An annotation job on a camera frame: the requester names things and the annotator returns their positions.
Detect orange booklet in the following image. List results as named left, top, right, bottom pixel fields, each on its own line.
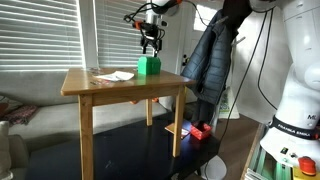
left=164, top=121, right=192, bottom=140

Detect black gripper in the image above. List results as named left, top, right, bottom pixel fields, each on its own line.
left=132, top=21, right=165, bottom=57

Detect white papers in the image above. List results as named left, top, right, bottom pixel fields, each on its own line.
left=98, top=71, right=134, bottom=82

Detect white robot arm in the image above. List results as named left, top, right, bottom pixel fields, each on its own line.
left=182, top=0, right=320, bottom=167

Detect red emergency stop button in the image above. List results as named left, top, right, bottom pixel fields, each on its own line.
left=298, top=156, right=316, bottom=176

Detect red checkered box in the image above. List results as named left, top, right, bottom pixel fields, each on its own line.
left=190, top=123, right=211, bottom=140

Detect white window blinds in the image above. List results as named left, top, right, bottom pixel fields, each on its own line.
left=0, top=0, right=146, bottom=71

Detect grey sofa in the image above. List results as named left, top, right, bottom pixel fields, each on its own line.
left=0, top=70, right=169, bottom=180

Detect green plastic container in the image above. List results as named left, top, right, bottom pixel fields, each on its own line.
left=138, top=56, right=161, bottom=75

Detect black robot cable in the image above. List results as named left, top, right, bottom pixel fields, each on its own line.
left=196, top=8, right=281, bottom=180

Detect patterned cushion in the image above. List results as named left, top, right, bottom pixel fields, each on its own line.
left=0, top=96, right=38, bottom=126

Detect wooden side table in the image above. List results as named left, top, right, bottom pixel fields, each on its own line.
left=61, top=68, right=195, bottom=180

